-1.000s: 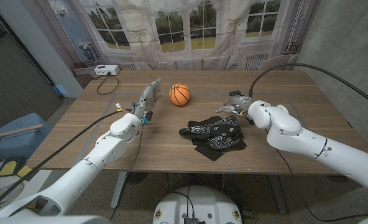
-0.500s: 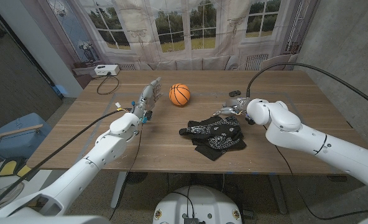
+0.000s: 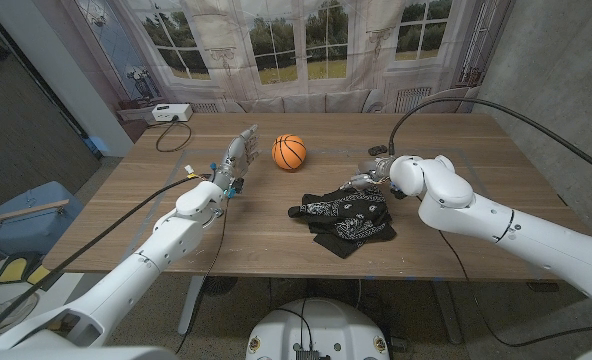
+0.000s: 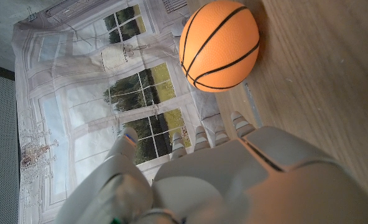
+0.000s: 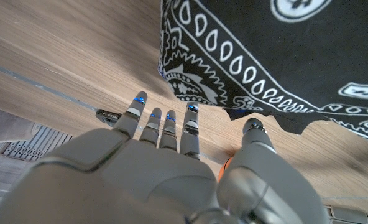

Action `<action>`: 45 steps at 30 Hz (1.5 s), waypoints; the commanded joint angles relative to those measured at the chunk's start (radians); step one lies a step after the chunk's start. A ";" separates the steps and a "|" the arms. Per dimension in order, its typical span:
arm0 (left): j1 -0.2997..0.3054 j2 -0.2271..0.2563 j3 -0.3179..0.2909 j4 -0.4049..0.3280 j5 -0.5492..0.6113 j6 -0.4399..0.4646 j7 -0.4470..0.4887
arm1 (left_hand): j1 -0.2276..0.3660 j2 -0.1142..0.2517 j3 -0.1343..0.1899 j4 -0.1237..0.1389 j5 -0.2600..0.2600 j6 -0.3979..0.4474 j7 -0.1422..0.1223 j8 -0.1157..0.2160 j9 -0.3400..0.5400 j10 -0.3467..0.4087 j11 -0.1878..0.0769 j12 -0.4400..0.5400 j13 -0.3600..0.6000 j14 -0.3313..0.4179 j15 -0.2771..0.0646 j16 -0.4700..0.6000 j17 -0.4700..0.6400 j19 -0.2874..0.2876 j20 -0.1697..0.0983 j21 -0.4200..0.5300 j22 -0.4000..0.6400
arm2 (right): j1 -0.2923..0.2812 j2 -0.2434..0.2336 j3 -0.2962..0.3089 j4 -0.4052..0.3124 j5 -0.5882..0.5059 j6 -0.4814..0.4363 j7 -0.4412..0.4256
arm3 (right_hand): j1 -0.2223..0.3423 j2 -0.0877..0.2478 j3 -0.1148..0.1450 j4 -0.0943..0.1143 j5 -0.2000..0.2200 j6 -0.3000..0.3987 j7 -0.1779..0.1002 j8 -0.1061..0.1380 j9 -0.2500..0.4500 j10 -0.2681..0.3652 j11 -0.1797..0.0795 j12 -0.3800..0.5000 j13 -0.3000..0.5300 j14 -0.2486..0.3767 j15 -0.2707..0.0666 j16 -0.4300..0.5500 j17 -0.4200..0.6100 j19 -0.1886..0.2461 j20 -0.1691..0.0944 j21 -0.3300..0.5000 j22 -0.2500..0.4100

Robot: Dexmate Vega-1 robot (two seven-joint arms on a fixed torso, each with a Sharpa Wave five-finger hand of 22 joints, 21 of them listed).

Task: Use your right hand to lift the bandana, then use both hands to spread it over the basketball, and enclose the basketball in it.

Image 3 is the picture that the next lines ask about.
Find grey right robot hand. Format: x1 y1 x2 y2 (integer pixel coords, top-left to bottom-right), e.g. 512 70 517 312
342 155 396 192

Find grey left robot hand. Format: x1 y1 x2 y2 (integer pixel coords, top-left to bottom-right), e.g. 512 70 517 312
212 123 262 192

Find small orange basketball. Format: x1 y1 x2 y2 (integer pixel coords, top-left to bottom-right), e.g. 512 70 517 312
271 133 308 171

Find black paisley bandana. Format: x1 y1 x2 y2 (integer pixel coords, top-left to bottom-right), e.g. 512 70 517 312
287 185 398 260

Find white power box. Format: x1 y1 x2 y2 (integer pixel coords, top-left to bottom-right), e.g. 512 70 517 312
151 103 194 123

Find printed window backdrop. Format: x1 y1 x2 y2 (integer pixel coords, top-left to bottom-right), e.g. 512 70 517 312
73 0 515 115

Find black round floor object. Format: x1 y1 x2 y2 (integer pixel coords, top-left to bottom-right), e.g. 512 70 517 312
200 276 238 296

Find grey metal table leg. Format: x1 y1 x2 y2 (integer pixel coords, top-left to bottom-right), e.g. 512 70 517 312
177 274 205 336
431 279 465 345

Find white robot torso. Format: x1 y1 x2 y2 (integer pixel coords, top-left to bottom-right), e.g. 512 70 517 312
244 297 391 360

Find blue storage container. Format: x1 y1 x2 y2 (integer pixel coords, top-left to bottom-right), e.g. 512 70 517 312
0 180 85 257

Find yellow and black floor item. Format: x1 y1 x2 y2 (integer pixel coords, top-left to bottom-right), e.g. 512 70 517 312
0 252 52 286

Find grey sneakers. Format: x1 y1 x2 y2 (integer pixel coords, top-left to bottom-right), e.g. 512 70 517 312
0 282 40 331

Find left arm thick black cable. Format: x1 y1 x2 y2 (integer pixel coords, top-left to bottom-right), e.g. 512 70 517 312
0 172 215 344

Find arm thick black cable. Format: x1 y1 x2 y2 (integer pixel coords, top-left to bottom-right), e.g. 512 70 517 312
0 172 215 344
386 96 592 182

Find black power box cable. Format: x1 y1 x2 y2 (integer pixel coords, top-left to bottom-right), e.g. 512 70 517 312
154 118 193 154

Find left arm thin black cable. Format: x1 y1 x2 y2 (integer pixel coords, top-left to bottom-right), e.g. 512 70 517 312
174 195 232 355

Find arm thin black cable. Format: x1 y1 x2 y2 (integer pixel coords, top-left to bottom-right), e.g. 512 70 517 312
436 228 592 349
174 195 232 355

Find right arm thick black cable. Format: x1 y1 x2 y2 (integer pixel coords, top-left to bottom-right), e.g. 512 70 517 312
386 96 592 182

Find black torso cable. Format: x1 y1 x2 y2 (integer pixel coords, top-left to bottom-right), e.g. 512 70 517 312
274 298 315 351

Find wooden bar handle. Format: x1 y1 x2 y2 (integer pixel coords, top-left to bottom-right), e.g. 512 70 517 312
0 198 71 226

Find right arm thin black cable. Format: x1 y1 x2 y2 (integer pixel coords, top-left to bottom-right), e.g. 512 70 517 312
436 228 592 349

